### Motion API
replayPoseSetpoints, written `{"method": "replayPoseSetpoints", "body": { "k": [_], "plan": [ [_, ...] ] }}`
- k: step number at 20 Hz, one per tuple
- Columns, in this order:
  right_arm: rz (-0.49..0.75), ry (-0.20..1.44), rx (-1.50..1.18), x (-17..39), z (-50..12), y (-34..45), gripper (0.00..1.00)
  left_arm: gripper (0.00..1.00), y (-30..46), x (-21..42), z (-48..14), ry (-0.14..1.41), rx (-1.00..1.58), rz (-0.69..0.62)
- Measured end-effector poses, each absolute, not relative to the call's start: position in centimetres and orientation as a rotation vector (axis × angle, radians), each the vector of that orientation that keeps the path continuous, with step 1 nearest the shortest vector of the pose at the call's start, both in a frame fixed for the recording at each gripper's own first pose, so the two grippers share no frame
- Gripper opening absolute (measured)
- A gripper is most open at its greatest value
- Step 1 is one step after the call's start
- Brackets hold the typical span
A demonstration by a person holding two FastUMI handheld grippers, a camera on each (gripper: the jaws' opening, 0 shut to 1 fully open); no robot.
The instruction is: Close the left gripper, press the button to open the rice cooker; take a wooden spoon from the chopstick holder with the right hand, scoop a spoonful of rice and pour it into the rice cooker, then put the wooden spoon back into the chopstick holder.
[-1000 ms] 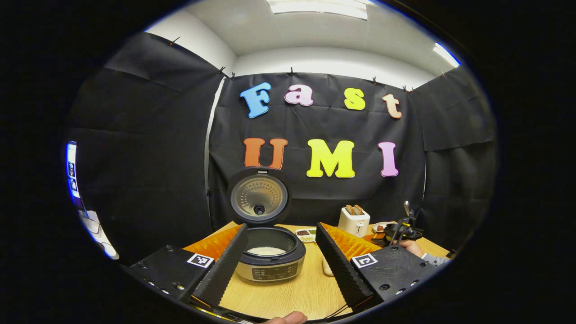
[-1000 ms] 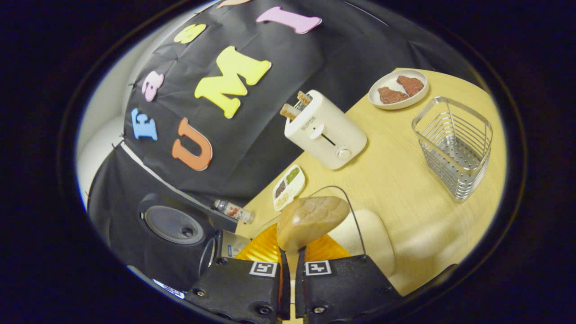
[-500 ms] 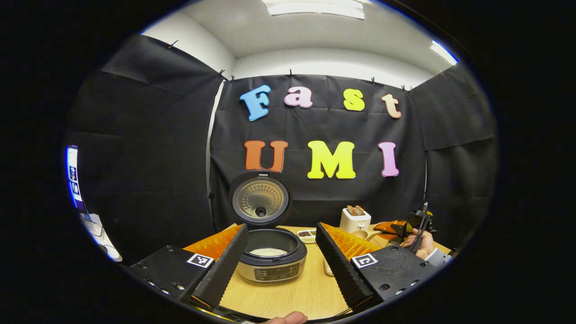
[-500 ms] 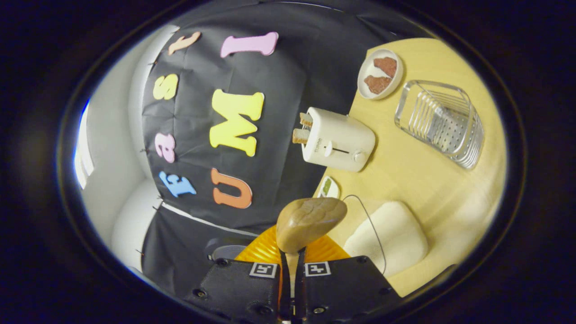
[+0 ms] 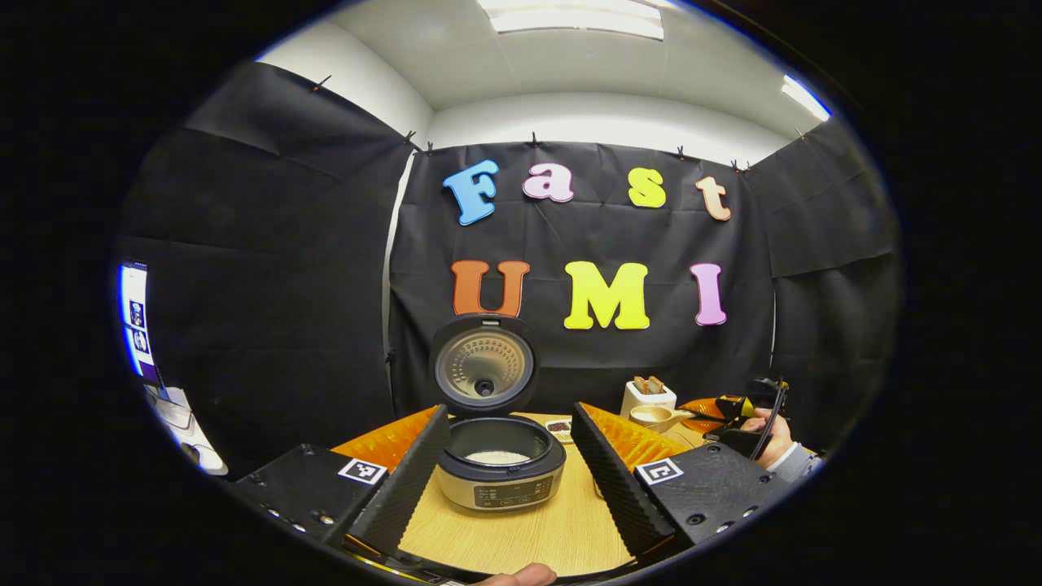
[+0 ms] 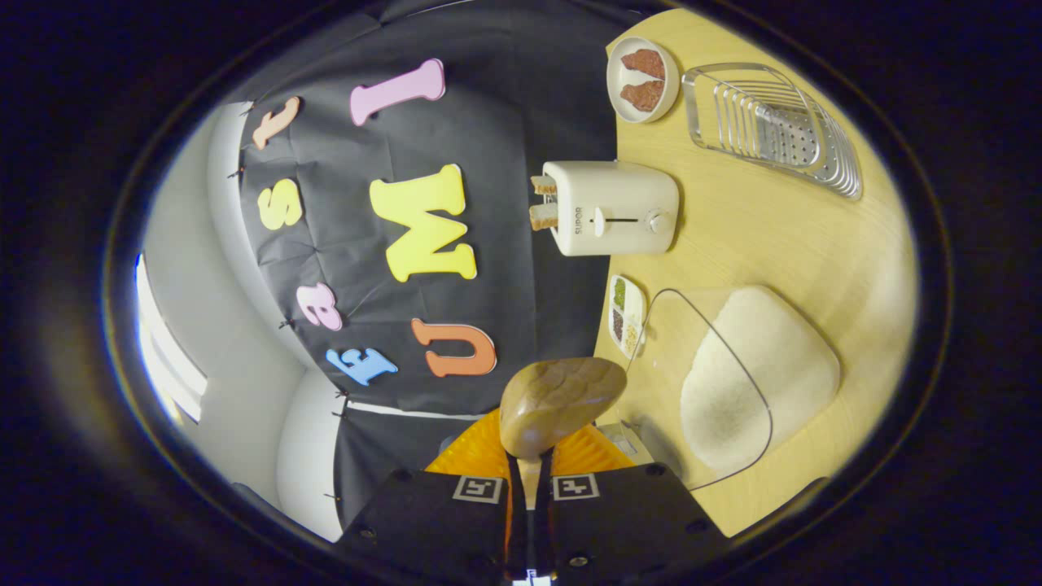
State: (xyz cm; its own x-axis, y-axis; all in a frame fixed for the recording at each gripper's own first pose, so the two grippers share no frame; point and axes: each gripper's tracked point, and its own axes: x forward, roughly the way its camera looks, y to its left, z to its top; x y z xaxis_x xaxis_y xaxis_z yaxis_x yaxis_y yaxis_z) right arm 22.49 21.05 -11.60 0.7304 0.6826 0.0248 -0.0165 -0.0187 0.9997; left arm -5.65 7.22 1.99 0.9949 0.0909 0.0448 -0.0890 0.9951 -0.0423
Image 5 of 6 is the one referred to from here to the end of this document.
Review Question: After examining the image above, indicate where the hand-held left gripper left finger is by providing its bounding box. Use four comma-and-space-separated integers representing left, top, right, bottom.
232, 405, 451, 559

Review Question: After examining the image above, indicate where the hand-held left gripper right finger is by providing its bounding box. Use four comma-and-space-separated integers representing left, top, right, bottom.
570, 402, 792, 562

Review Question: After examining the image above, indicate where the wooden spoon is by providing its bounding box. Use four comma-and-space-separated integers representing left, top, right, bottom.
628, 405, 725, 434

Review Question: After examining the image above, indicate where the dark grey rice cooker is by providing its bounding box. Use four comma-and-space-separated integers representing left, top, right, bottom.
429, 313, 567, 512

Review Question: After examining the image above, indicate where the white toaster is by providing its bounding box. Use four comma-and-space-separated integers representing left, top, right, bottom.
620, 377, 678, 420

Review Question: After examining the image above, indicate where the black backdrop cloth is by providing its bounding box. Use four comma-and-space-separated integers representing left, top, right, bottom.
114, 61, 903, 481

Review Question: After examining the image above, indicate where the small ceiling light panel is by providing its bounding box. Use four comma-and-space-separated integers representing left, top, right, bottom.
781, 75, 833, 123

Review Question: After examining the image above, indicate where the large ceiling light panel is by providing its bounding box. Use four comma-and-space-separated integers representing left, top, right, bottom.
476, 0, 666, 42

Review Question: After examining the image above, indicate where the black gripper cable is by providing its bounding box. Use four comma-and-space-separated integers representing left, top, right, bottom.
753, 377, 790, 461

